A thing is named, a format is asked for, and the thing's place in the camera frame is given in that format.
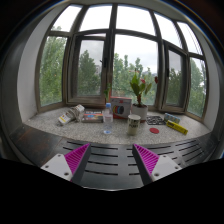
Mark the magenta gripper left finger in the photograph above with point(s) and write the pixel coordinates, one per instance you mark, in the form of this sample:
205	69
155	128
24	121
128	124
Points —
71	165

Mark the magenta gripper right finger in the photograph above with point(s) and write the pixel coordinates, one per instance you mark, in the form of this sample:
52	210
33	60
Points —
153	167

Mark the clear plastic water bottle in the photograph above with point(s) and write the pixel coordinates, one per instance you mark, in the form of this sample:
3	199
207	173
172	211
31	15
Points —
107	119

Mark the red round bottle cap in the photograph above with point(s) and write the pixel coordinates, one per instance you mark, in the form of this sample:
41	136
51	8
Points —
154	130

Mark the black slotted radiator cover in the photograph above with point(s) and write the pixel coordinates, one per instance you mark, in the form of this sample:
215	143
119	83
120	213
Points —
110	166

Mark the black patterned tile sheet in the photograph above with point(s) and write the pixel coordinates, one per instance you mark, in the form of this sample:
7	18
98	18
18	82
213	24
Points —
155	120

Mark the yellow flat box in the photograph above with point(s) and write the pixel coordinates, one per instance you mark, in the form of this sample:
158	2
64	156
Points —
177	127

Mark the white paper cup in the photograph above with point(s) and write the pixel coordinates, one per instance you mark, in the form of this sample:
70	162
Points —
133	124

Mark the light blue small box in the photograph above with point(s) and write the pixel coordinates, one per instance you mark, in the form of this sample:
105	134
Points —
171	117

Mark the flat colourful box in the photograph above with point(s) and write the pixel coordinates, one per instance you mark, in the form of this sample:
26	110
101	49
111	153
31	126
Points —
92	117

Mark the red and white box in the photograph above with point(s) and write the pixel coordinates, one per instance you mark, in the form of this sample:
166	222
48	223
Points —
121	107

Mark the potted green plant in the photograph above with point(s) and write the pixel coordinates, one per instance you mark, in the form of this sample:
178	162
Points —
140	87

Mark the brown window frame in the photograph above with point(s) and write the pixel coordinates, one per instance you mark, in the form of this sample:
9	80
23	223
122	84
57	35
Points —
90	52

